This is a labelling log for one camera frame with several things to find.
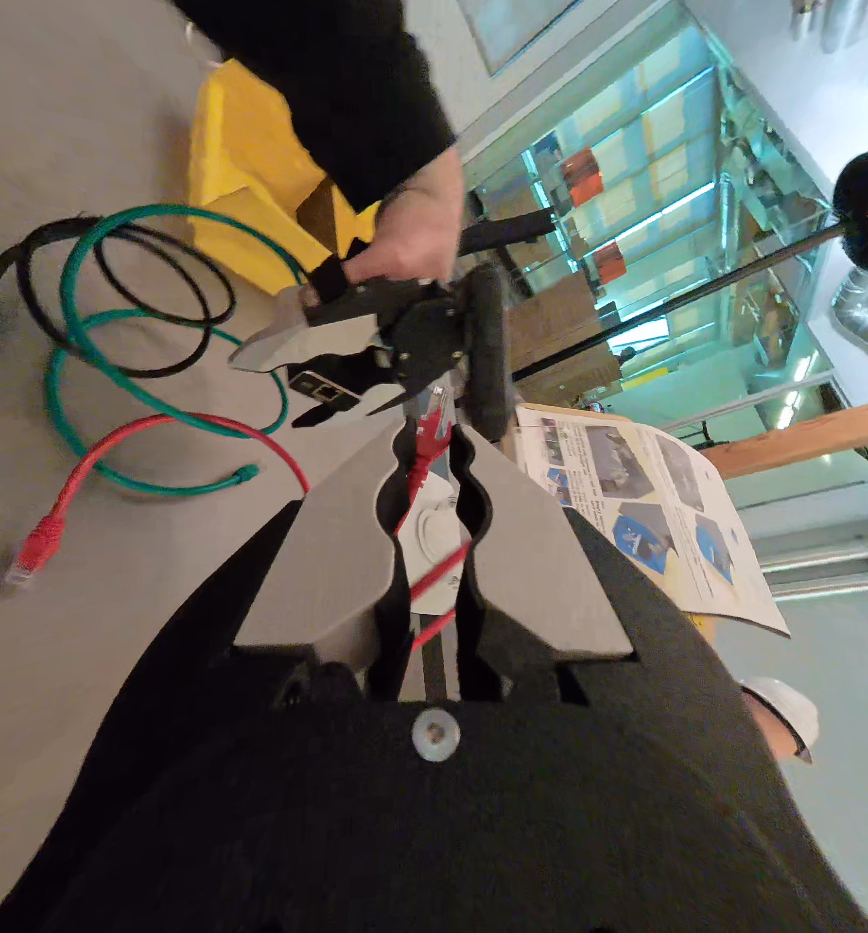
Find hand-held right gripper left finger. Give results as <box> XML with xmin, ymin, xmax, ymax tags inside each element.
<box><xmin>233</xmin><ymin>420</ymin><xmax>417</xmax><ymax>702</ymax></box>

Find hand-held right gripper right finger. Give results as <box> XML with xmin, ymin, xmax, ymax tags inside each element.
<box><xmin>449</xmin><ymin>424</ymin><xmax>637</xmax><ymax>703</ymax></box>

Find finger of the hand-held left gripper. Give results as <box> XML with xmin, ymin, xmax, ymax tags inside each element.
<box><xmin>228</xmin><ymin>286</ymin><xmax>396</xmax><ymax>375</ymax></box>
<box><xmin>291</xmin><ymin>385</ymin><xmax>408</xmax><ymax>430</ymax></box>

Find black ethernet splitter box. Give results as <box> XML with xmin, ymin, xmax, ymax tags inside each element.
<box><xmin>287</xmin><ymin>368</ymin><xmax>365</xmax><ymax>405</ymax></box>

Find red ethernet cable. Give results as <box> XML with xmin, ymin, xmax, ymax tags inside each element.
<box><xmin>4</xmin><ymin>386</ymin><xmax>471</xmax><ymax>653</ymax></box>

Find green ethernet cable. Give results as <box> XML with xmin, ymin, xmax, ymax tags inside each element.
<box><xmin>46</xmin><ymin>204</ymin><xmax>311</xmax><ymax>498</ymax></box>

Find yellow plastic bin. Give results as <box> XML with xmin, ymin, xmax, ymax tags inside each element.
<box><xmin>188</xmin><ymin>58</ymin><xmax>380</xmax><ymax>296</ymax></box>

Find person's left forearm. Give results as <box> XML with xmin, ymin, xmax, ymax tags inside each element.
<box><xmin>170</xmin><ymin>0</ymin><xmax>458</xmax><ymax>214</ymax></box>

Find person's left hand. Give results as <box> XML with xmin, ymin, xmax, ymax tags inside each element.
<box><xmin>339</xmin><ymin>142</ymin><xmax>471</xmax><ymax>287</ymax></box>

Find black bin divider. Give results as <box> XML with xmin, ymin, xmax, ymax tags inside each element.
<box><xmin>295</xmin><ymin>178</ymin><xmax>358</xmax><ymax>258</ymax></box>

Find black padded armrest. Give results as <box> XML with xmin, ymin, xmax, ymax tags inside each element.
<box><xmin>457</xmin><ymin>207</ymin><xmax>556</xmax><ymax>259</ymax></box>

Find brown wooden cabinet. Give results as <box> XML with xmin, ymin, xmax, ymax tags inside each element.
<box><xmin>507</xmin><ymin>273</ymin><xmax>617</xmax><ymax>409</ymax></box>

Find printed instruction board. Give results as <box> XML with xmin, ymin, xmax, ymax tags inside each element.
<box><xmin>510</xmin><ymin>404</ymin><xmax>792</xmax><ymax>639</ymax></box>

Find white round object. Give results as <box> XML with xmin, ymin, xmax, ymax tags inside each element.
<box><xmin>739</xmin><ymin>676</ymin><xmax>820</xmax><ymax>766</ymax></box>

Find wooden ceiling beam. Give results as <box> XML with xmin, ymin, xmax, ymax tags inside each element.
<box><xmin>704</xmin><ymin>397</ymin><xmax>868</xmax><ymax>482</ymax></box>

